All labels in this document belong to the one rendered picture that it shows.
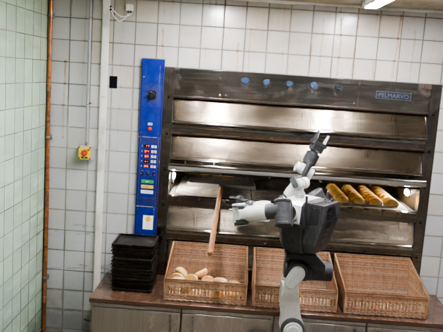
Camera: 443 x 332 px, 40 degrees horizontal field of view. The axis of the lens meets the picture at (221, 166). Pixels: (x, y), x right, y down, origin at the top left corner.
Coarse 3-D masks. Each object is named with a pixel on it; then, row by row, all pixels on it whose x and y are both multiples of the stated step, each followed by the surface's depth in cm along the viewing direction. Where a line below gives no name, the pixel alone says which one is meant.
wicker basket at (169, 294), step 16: (176, 256) 438; (208, 256) 438; (224, 256) 437; (240, 256) 437; (192, 272) 436; (208, 272) 436; (224, 272) 436; (192, 288) 396; (208, 288) 396; (224, 288) 395; (240, 288) 395; (240, 304) 396
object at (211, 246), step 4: (220, 188) 460; (220, 192) 446; (220, 196) 433; (220, 200) 422; (216, 204) 407; (216, 208) 395; (216, 212) 383; (216, 216) 373; (216, 220) 364; (212, 224) 356; (216, 224) 356; (212, 228) 346; (216, 228) 349; (212, 232) 337; (212, 236) 327; (212, 240) 320; (208, 244) 316; (212, 244) 313; (208, 248) 307; (212, 248) 307; (208, 252) 302; (212, 252) 303
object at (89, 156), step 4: (80, 144) 433; (80, 148) 427; (84, 148) 427; (92, 148) 429; (80, 152) 427; (88, 152) 427; (92, 152) 430; (80, 156) 428; (84, 156) 428; (88, 156) 427; (92, 156) 431
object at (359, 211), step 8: (168, 200) 438; (176, 200) 438; (184, 200) 438; (192, 200) 437; (200, 200) 437; (208, 200) 437; (216, 200) 437; (224, 200) 437; (232, 200) 436; (256, 200) 441; (344, 208) 435; (352, 208) 435; (360, 208) 437; (368, 208) 439; (392, 216) 434; (400, 216) 434; (408, 216) 434; (416, 216) 434
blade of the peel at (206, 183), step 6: (192, 180) 501; (198, 180) 502; (204, 180) 504; (210, 180) 506; (216, 180) 508; (222, 180) 509; (228, 180) 511; (234, 180) 513; (240, 180) 515; (204, 186) 480; (210, 186) 480; (216, 186) 480; (228, 186) 480; (234, 186) 479; (240, 186) 479; (246, 186) 479; (252, 186) 479
